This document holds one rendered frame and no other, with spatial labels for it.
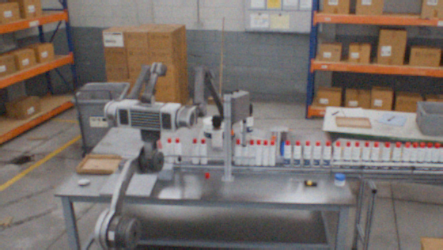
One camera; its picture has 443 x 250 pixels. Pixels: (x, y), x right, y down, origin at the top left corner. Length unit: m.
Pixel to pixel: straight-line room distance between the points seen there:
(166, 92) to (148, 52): 0.65
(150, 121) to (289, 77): 5.16
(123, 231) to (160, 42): 4.35
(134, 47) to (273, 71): 2.47
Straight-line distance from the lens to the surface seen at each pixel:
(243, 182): 3.24
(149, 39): 6.62
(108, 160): 3.70
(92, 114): 5.56
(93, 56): 8.95
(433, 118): 4.43
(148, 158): 2.85
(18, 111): 7.07
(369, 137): 4.37
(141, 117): 2.75
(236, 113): 3.05
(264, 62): 7.68
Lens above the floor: 2.37
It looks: 21 degrees down
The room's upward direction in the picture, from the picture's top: 1 degrees counter-clockwise
